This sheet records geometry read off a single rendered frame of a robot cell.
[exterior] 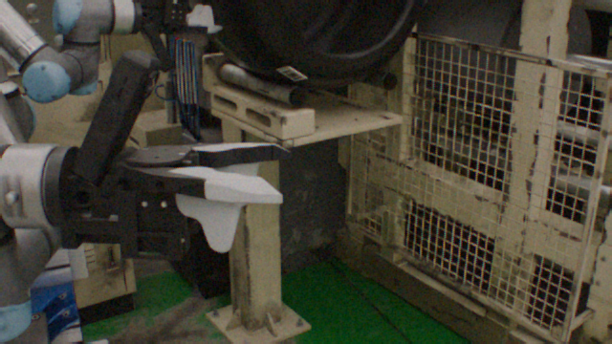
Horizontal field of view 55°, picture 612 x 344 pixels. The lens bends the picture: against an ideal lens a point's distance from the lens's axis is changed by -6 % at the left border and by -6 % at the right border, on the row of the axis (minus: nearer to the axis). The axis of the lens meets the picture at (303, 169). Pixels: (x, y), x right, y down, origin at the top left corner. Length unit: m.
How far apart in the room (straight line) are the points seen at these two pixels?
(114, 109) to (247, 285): 1.53
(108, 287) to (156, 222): 1.69
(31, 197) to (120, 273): 1.66
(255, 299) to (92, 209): 1.52
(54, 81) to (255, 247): 1.01
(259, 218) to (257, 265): 0.16
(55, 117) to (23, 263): 1.32
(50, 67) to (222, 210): 0.71
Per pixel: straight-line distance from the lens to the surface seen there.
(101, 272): 2.16
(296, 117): 1.40
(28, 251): 0.65
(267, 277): 2.01
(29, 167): 0.53
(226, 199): 0.44
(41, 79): 1.12
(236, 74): 1.59
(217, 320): 2.17
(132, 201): 0.50
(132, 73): 0.50
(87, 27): 1.24
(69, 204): 0.54
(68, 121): 1.95
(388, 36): 1.51
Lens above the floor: 1.24
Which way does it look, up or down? 21 degrees down
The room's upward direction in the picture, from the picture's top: straight up
